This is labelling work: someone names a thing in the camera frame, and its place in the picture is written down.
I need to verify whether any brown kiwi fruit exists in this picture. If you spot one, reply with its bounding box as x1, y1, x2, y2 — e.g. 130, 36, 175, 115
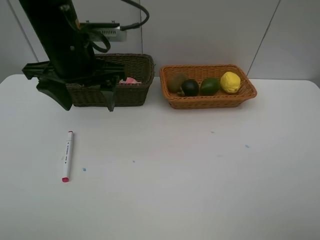
167, 72, 187, 94

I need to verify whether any dark green mangosteen fruit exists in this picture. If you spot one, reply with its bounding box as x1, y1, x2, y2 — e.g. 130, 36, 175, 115
177, 79, 200, 97

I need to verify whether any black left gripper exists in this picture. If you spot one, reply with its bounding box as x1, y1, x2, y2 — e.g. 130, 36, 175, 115
22, 32, 125, 112

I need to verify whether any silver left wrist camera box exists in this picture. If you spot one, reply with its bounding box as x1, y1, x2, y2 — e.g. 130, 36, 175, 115
80, 21, 127, 42

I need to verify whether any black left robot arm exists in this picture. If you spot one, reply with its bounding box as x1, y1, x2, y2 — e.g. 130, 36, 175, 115
20, 0, 127, 112

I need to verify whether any orange wicker basket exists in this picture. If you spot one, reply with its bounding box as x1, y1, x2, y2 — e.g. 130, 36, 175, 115
159, 64, 257, 110

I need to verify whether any green lime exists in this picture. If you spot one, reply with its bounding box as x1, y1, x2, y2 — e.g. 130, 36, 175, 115
199, 77, 220, 96

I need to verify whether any dark brown wicker basket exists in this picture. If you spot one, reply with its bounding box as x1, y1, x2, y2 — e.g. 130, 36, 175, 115
66, 53, 155, 107

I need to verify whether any yellow lemon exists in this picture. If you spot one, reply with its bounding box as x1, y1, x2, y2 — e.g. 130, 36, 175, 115
220, 71, 241, 94

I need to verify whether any white marker with red caps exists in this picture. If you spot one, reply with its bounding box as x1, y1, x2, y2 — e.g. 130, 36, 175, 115
61, 131, 74, 183

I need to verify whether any pink dish soap bottle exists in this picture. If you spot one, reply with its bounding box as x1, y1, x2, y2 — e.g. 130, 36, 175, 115
119, 77, 142, 85

